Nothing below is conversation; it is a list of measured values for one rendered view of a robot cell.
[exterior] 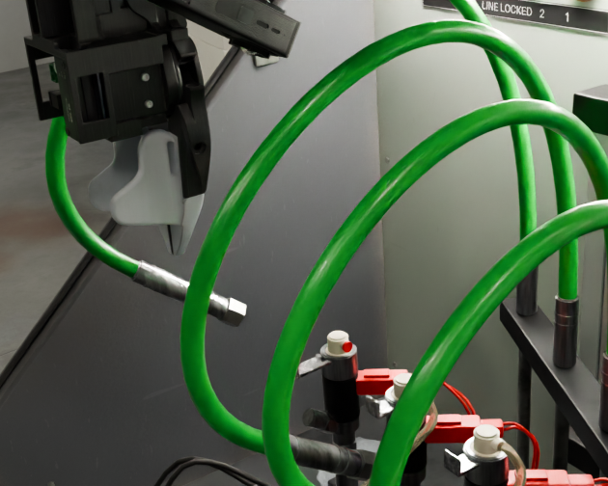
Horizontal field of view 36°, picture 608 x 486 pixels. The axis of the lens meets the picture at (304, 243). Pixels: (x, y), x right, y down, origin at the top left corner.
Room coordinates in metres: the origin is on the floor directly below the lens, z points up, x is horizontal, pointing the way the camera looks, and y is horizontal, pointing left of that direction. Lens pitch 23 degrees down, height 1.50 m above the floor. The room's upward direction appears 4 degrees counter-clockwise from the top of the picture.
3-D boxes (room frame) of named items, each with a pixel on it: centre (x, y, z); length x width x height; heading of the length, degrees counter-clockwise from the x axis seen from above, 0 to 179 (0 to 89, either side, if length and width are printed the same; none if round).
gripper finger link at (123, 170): (0.58, 0.11, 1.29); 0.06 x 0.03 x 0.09; 122
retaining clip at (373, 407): (0.55, -0.05, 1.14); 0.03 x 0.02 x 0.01; 122
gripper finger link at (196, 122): (0.56, 0.07, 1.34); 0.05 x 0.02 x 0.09; 32
